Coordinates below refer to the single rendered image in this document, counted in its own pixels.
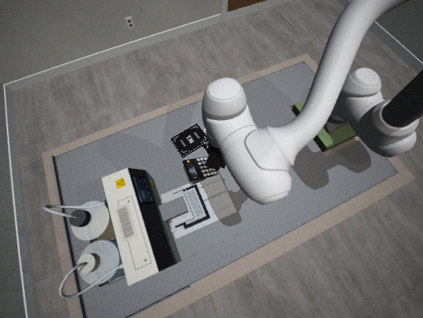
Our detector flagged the grey flexible hose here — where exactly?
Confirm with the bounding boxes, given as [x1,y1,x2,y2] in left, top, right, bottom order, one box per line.
[59,262,120,299]

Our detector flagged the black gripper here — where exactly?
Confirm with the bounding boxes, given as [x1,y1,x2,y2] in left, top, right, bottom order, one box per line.
[202,140,221,155]

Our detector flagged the black rectangular frame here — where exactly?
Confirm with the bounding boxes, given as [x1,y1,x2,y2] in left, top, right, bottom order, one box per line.
[170,123,207,158]

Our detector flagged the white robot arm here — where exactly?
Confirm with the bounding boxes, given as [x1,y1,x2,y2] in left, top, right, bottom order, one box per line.
[202,0,423,205]

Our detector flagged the grey curved hose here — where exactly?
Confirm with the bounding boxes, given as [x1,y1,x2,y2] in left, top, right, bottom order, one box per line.
[43,202,105,219]

